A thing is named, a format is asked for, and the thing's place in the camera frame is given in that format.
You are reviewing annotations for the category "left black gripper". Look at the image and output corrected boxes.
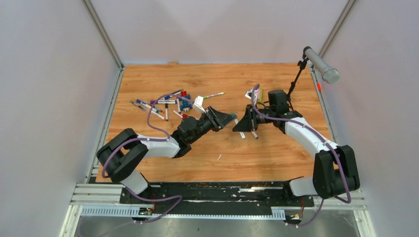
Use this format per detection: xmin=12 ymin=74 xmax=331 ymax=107
xmin=189 ymin=106 xmax=238 ymax=145

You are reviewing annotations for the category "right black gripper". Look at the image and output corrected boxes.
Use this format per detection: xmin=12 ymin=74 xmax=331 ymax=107
xmin=232 ymin=104 xmax=275 ymax=132

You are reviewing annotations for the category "white pen body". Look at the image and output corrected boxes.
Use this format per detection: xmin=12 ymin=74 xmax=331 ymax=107
xmin=232 ymin=118 xmax=246 ymax=139

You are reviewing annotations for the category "green capped white pen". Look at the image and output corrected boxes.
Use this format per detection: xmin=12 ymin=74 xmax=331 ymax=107
xmin=203 ymin=92 xmax=225 ymax=99

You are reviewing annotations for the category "red capped short pen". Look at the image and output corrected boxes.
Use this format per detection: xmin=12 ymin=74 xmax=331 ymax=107
xmin=173 ymin=110 xmax=188 ymax=119

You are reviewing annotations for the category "black capped pen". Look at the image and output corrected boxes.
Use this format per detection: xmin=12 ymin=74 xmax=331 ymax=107
xmin=165 ymin=104 xmax=168 ymax=121

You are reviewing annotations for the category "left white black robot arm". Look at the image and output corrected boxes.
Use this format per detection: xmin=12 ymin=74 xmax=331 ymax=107
xmin=96 ymin=106 xmax=237 ymax=204

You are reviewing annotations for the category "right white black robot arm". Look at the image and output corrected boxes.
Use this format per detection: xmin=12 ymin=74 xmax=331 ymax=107
xmin=233 ymin=89 xmax=360 ymax=206

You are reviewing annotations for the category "blue capped pen upper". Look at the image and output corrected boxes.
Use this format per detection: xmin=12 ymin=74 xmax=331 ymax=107
xmin=163 ymin=89 xmax=184 ymax=100

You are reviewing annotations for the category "blue capped pen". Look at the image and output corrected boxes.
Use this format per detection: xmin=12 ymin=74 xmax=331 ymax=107
xmin=163 ymin=89 xmax=184 ymax=100
xmin=136 ymin=99 xmax=163 ymax=113

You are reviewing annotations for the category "orange capped pen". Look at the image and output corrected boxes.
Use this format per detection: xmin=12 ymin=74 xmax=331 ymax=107
xmin=150 ymin=110 xmax=166 ymax=120

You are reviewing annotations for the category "blue capped pen left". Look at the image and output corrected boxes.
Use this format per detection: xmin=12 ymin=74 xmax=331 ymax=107
xmin=136 ymin=99 xmax=163 ymax=113

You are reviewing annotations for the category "grey pen far left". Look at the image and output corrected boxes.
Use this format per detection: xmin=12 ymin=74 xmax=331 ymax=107
xmin=130 ymin=101 xmax=148 ymax=112

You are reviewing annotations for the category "colourful block stack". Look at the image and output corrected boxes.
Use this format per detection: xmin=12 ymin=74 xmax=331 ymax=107
xmin=256 ymin=87 xmax=263 ymax=103

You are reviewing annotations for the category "blue red block toy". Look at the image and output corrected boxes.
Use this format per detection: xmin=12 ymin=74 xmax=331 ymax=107
xmin=179 ymin=91 xmax=193 ymax=112

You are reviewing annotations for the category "black microphone stand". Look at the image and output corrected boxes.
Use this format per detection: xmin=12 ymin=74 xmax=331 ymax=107
xmin=286 ymin=56 xmax=308 ymax=108

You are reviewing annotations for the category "silver microphone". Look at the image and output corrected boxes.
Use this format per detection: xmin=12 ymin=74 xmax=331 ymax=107
xmin=303 ymin=46 xmax=340 ymax=84

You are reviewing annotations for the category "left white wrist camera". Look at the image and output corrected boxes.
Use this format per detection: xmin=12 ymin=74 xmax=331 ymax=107
xmin=193 ymin=96 xmax=206 ymax=114

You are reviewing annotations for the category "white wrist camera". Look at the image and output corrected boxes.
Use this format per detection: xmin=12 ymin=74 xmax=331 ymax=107
xmin=245 ymin=90 xmax=260 ymax=101
xmin=193 ymin=96 xmax=206 ymax=114

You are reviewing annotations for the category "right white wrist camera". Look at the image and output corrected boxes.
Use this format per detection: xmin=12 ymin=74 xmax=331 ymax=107
xmin=245 ymin=90 xmax=260 ymax=101

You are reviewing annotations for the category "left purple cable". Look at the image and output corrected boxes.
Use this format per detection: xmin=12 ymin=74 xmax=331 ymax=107
xmin=101 ymin=94 xmax=197 ymax=223

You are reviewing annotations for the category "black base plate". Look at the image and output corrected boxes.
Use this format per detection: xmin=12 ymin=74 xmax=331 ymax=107
xmin=119 ymin=181 xmax=315 ymax=217

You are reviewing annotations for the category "slotted cable duct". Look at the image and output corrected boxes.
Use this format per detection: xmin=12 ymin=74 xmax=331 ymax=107
xmin=80 ymin=205 xmax=286 ymax=220

